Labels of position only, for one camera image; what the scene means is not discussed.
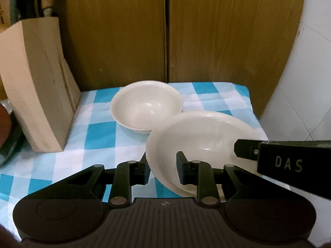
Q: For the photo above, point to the steel pot with lid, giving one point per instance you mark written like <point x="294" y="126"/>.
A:
<point x="15" y="138"/>

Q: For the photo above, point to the large cream bowl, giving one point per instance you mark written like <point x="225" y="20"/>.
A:
<point x="201" y="135"/>

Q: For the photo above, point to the blue white checkered tablecloth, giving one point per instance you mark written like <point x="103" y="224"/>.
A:
<point x="95" y="138"/>

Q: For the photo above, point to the yellow pomelo in net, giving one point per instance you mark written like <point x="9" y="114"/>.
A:
<point x="5" y="14"/>

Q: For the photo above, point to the red apple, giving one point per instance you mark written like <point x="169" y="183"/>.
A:
<point x="5" y="125"/>

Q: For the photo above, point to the wooden knife block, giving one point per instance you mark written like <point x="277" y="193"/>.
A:
<point x="38" y="82"/>

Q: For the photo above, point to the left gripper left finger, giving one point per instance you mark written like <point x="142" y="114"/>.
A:
<point x="127" y="175"/>

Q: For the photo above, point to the wooden cabinet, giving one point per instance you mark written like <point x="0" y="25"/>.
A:
<point x="112" y="43"/>

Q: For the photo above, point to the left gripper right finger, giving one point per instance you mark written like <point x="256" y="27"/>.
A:
<point x="199" y="174"/>

